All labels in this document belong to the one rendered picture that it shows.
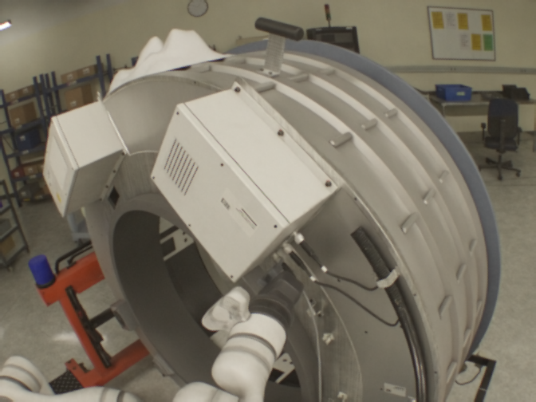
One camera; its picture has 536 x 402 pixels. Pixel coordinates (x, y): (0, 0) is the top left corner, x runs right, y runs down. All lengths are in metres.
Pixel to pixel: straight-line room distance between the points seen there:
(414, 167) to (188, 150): 0.43
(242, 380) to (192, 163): 0.32
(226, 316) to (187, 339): 1.01
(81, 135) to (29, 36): 6.37
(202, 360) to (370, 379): 0.84
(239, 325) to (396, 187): 0.35
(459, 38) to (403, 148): 6.04
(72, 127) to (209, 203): 0.55
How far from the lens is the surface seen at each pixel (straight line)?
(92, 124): 1.06
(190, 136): 0.59
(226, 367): 0.47
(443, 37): 6.63
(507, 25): 7.38
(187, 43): 0.99
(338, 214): 0.62
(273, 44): 0.79
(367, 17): 6.20
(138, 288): 1.45
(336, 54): 1.05
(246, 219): 0.56
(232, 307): 0.52
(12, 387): 0.79
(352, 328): 0.74
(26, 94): 6.64
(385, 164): 0.69
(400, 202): 0.68
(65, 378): 2.04
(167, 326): 1.52
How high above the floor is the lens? 1.89
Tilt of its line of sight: 24 degrees down
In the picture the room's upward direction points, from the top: 8 degrees counter-clockwise
